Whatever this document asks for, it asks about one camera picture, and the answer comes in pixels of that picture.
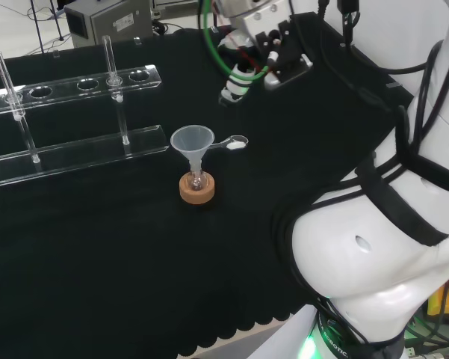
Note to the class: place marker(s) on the grey tape strip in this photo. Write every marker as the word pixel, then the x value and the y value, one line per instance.
pixel 394 85

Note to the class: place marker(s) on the small round-bottom glass flask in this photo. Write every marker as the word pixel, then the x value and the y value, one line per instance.
pixel 196 183

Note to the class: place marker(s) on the black tripod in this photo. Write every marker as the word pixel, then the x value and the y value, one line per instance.
pixel 61 38

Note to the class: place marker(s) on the clear cloth clip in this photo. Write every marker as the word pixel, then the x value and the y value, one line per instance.
pixel 136 40
pixel 56 54

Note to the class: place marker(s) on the black bench cloth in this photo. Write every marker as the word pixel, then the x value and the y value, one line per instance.
pixel 97 243

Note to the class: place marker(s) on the translucent plastic funnel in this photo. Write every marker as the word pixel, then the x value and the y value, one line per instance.
pixel 192 140

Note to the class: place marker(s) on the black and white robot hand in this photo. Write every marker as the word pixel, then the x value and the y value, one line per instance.
pixel 284 48

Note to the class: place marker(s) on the grey metal box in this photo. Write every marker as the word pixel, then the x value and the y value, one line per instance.
pixel 108 18

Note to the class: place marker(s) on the clear acrylic funnel stand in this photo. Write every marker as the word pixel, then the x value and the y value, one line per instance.
pixel 78 157

